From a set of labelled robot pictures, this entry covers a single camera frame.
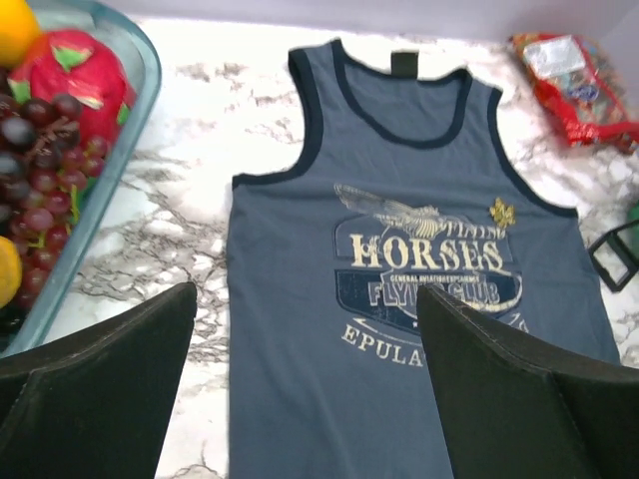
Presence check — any orange fruit top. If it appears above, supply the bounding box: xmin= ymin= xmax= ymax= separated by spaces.
xmin=0 ymin=0 xmax=42 ymax=68

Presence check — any orange fruit front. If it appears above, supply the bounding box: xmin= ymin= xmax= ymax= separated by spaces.
xmin=0 ymin=237 xmax=22 ymax=308

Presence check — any teal plastic fruit container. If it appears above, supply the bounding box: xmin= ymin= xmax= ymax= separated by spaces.
xmin=1 ymin=1 xmax=162 ymax=356

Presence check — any dark purple grape bunch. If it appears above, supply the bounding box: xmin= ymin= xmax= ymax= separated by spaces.
xmin=1 ymin=70 xmax=110 ymax=317

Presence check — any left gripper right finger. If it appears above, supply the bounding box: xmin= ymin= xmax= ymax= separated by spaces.
xmin=417 ymin=286 xmax=638 ymax=478

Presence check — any orange fruit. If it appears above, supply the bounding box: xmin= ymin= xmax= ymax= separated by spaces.
xmin=0 ymin=237 xmax=22 ymax=308
xmin=0 ymin=0 xmax=42 ymax=68

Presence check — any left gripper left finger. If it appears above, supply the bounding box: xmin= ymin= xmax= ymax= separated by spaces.
xmin=1 ymin=282 xmax=197 ymax=479

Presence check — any red apple right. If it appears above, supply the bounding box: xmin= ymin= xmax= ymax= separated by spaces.
xmin=8 ymin=29 xmax=136 ymax=145

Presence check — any green plate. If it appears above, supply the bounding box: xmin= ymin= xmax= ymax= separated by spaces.
xmin=627 ymin=203 xmax=639 ymax=228

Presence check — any blue printed tank top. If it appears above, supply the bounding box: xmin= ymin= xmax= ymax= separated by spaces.
xmin=227 ymin=40 xmax=619 ymax=478

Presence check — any gold brooch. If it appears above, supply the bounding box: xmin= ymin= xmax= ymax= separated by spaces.
xmin=489 ymin=198 xmax=516 ymax=230

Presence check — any red candy bag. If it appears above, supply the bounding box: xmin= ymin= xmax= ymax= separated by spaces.
xmin=509 ymin=32 xmax=638 ymax=155

